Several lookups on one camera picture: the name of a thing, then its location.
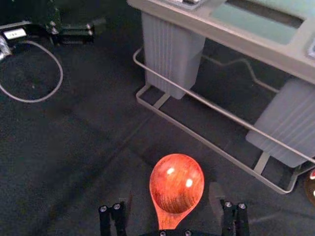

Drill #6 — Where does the red-brown wooden spoon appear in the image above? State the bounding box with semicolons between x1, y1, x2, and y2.
149;153;205;231

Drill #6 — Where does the thin grey looped cable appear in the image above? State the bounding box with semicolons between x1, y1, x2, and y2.
0;40;64;103

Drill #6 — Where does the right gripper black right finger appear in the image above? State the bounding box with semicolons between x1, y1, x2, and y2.
208;181;251;236

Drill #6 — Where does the brown round glossy object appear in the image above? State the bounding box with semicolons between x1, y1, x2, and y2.
304;168;315;207

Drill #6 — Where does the grey metal drying rack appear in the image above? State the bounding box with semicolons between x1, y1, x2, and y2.
127;0;315;195

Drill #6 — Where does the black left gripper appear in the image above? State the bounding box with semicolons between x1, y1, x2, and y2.
0;17;107;48

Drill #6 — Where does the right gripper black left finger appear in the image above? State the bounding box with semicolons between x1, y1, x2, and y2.
98;192;134;236

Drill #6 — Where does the black table cloth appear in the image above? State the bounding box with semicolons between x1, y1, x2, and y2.
0;0;315;236

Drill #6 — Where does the grey ribbed plastic cutlery holder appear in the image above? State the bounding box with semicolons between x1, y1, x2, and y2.
141;12;206;100
245;78;315;168

